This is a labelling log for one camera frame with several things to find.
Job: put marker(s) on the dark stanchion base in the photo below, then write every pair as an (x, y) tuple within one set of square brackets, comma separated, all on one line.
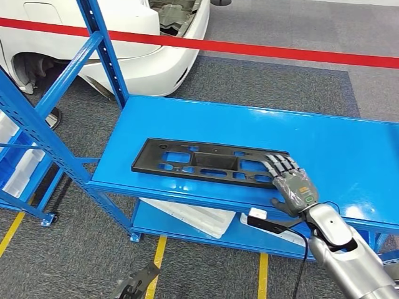
[(221, 2)]

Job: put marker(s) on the white car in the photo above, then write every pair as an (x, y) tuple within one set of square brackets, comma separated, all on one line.
[(150, 70)]

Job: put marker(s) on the black plastic licence plate bracket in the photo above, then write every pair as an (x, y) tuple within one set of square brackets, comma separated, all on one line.
[(150, 161)]

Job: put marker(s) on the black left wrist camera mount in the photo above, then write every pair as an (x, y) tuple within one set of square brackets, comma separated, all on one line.
[(140, 278)]

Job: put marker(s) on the white flat plastic tray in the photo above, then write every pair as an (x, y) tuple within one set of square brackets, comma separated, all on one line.
[(199, 218)]

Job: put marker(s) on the blue metal shelf rack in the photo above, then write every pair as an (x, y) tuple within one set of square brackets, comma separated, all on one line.
[(218, 119), (50, 187)]

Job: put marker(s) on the red barrier belt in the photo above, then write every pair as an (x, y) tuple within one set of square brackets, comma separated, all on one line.
[(249, 49)]

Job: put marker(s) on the blue plastic crate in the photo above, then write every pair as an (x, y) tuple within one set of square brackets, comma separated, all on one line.
[(12, 165)]

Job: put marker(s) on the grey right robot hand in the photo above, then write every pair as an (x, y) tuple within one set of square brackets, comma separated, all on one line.
[(296, 192)]

